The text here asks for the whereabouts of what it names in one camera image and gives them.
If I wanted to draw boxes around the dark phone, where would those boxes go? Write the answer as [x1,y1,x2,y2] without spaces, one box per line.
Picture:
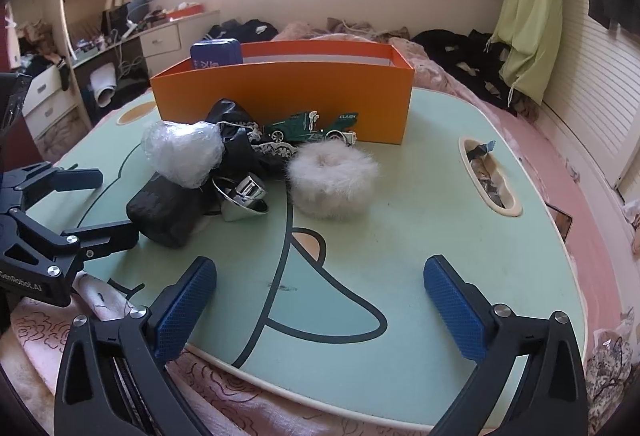
[547,202,573,244]

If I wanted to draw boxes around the green toy vintage car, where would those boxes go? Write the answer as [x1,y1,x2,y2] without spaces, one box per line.
[262,110,358,148]

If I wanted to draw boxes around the pink crumpled quilt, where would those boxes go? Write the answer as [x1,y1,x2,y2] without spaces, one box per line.
[272,19,461,87]

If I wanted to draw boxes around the light green hanging curtain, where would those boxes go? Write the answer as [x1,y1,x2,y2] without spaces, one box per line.
[492,0,563,104]

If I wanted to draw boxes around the shiny silver metal bowl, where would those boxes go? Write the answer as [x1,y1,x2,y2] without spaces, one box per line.
[212,172,271,223]

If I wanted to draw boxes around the orange cardboard box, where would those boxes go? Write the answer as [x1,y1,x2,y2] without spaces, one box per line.
[149,40,416,146]

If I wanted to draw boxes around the black worn pouch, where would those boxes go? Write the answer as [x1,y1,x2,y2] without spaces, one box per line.
[126,173,213,249]

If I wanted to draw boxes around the white rolled mat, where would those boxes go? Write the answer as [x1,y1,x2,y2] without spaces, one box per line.
[89,62,118,108]

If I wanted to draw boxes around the pink bed sheet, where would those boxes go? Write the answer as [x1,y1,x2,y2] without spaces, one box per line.
[480,101,636,332]

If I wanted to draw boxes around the black lace trimmed cloth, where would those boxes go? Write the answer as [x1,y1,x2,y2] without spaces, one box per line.
[205,98,296,182]

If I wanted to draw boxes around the beige crumpled cloth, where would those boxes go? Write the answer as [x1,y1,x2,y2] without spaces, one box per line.
[622,199,640,247]

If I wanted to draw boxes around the white fluffy fur scrunchie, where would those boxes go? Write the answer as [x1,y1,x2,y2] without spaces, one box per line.
[286,141,379,220]

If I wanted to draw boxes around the pink rose print blanket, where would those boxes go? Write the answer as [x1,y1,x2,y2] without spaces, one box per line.
[0,266,436,436]

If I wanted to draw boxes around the crumpled foil wrappers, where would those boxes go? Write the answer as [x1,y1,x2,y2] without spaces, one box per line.
[467,140,513,209]

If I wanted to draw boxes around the clear plastic wrap ball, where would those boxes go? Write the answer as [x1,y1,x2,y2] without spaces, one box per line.
[141,119,225,189]

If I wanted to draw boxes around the black floral print cloth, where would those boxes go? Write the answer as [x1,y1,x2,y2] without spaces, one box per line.
[585,311,640,432]

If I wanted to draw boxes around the black striped clothes pile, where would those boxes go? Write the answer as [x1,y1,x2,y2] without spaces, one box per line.
[205,19,278,47]

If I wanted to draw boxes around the white drawer cabinet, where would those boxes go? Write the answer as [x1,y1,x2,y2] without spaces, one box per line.
[137,10,221,62]

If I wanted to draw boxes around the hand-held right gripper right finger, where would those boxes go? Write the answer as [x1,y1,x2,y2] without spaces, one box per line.
[423,255,588,436]

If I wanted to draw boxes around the blue tin case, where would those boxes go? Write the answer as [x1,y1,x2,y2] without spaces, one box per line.
[190,38,244,72]

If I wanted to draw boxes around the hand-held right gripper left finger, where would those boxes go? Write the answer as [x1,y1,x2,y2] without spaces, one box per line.
[54,256,218,436]

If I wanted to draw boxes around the orange storage bin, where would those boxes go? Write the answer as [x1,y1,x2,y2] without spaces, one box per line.
[167,2,206,21]

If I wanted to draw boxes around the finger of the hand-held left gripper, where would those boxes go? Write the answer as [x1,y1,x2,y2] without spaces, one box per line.
[0,165,104,212]
[10,211,140,273]

